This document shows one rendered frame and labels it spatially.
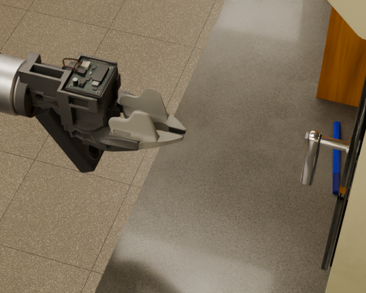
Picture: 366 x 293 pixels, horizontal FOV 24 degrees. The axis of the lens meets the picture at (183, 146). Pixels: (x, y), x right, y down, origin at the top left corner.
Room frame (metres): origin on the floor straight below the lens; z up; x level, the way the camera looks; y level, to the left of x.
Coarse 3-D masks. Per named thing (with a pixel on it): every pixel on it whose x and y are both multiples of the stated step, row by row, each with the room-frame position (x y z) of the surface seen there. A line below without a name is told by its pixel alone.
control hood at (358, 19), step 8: (328, 0) 0.60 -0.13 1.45; (336, 0) 0.59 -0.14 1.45; (344, 0) 0.59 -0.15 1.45; (352, 0) 0.59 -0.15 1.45; (360, 0) 0.59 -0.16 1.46; (336, 8) 0.59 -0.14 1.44; (344, 8) 0.59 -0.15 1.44; (352, 8) 0.59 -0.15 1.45; (360, 8) 0.59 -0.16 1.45; (344, 16) 0.59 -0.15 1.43; (352, 16) 0.59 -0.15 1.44; (360, 16) 0.59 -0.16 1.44; (352, 24) 0.59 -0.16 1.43; (360, 24) 0.59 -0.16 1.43; (360, 32) 0.59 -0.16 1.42
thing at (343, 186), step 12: (360, 108) 0.59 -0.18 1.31; (360, 120) 0.59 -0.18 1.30; (360, 132) 0.59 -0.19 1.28; (348, 156) 0.59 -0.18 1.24; (348, 168) 0.59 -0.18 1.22; (348, 180) 0.59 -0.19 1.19; (336, 204) 0.59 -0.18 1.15; (336, 216) 0.59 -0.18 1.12; (336, 228) 0.59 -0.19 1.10; (324, 264) 0.59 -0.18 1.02
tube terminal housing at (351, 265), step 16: (352, 192) 0.58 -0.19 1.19; (352, 208) 0.58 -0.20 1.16; (352, 224) 0.57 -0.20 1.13; (352, 240) 0.57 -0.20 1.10; (336, 256) 0.58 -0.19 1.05; (352, 256) 0.57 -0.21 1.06; (336, 272) 0.58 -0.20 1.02; (352, 272) 0.57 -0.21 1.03; (336, 288) 0.57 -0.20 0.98; (352, 288) 0.57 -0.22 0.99
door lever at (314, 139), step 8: (312, 136) 0.64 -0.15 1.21; (320, 136) 0.64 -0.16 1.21; (312, 144) 0.64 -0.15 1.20; (320, 144) 0.64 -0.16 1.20; (328, 144) 0.63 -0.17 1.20; (336, 144) 0.63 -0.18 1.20; (344, 144) 0.63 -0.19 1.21; (312, 152) 0.64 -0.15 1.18; (304, 160) 0.64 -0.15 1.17; (312, 160) 0.64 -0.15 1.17; (304, 168) 0.64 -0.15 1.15; (312, 168) 0.64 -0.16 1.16; (304, 176) 0.64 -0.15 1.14; (312, 176) 0.64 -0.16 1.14; (304, 184) 0.64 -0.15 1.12
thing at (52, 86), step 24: (24, 72) 0.74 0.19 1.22; (48, 72) 0.75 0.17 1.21; (72, 72) 0.74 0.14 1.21; (96, 72) 0.74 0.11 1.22; (24, 96) 0.73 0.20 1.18; (48, 96) 0.74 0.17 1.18; (72, 96) 0.70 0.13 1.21; (96, 96) 0.70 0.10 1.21; (72, 120) 0.70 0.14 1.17; (96, 120) 0.71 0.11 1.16
